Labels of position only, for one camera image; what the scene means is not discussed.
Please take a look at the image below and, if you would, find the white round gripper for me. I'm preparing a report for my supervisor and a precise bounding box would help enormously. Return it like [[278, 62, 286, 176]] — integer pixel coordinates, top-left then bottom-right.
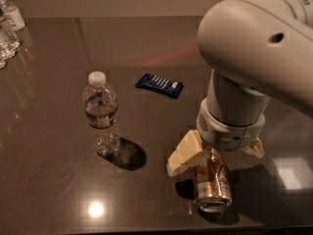
[[167, 100, 265, 177]]

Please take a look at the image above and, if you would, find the orange gold soda can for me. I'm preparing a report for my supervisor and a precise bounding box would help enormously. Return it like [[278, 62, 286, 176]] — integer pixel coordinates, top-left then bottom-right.
[[195, 148, 233, 213]]

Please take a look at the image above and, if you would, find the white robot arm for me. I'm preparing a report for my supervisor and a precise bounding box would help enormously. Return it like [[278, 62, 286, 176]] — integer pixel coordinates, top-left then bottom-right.
[[167, 0, 313, 176]]

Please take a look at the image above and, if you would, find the dark blue snack wrapper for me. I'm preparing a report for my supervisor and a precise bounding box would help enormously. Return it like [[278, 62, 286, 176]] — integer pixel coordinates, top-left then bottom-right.
[[135, 73, 184, 99]]

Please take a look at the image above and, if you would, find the clear plastic water bottle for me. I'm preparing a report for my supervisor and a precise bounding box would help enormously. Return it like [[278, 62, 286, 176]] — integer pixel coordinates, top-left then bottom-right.
[[82, 71, 120, 159]]

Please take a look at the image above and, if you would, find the white labelled bottle at back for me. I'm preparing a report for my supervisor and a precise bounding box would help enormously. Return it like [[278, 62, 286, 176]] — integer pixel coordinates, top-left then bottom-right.
[[0, 0, 25, 31]]

